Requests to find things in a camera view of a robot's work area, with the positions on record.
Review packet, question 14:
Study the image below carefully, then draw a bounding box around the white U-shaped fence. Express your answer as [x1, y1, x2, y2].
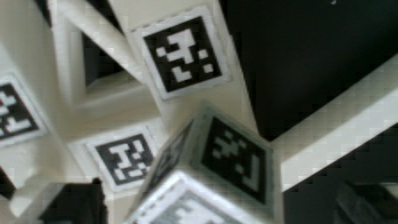
[272, 54, 398, 191]

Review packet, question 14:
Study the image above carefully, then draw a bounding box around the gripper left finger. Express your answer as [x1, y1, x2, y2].
[39, 179, 108, 224]

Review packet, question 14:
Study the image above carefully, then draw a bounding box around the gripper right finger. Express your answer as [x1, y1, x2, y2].
[334, 182, 398, 224]

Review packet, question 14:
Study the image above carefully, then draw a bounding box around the white nut cube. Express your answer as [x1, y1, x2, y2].
[123, 103, 275, 224]

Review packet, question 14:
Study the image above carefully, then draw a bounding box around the white chair back frame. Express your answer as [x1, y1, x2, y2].
[0, 0, 263, 224]

